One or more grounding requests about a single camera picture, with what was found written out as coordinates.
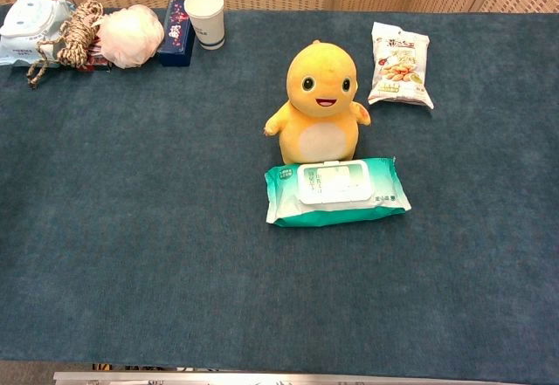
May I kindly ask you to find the yellow duck plush toy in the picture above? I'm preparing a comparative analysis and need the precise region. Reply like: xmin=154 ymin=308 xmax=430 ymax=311
xmin=263 ymin=40 xmax=372 ymax=166

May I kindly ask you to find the green wet wipes pack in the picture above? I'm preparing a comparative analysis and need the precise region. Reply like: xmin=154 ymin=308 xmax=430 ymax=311
xmin=264 ymin=155 xmax=412 ymax=228

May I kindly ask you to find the dark blue table cloth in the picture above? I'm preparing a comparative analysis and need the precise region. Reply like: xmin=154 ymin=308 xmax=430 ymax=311
xmin=0 ymin=3 xmax=559 ymax=385

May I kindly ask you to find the white peanut snack bag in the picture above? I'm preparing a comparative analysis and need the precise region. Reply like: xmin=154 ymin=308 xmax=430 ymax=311
xmin=367 ymin=21 xmax=435 ymax=110

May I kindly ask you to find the white paper cup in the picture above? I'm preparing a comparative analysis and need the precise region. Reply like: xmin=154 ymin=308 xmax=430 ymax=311
xmin=183 ymin=0 xmax=226 ymax=51

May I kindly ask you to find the dark blue printed box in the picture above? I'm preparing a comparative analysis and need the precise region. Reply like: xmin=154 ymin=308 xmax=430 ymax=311
xmin=156 ymin=0 xmax=197 ymax=67

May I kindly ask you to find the pink mesh bath pouf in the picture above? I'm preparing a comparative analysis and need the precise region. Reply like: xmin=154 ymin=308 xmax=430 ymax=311
xmin=93 ymin=3 xmax=166 ymax=70

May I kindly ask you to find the red and brown flat box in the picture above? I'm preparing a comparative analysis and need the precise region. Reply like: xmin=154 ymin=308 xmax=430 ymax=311
xmin=83 ymin=40 xmax=113 ymax=72

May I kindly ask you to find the white and blue soft pack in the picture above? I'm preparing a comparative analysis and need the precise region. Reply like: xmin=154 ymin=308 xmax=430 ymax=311
xmin=0 ymin=0 xmax=78 ymax=67

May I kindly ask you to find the aluminium profile rail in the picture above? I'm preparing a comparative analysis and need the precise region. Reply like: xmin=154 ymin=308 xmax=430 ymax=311
xmin=52 ymin=370 xmax=528 ymax=385

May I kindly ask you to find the coiled brown hemp rope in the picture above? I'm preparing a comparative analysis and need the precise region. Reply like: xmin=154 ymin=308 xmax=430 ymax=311
xmin=26 ymin=0 xmax=105 ymax=89

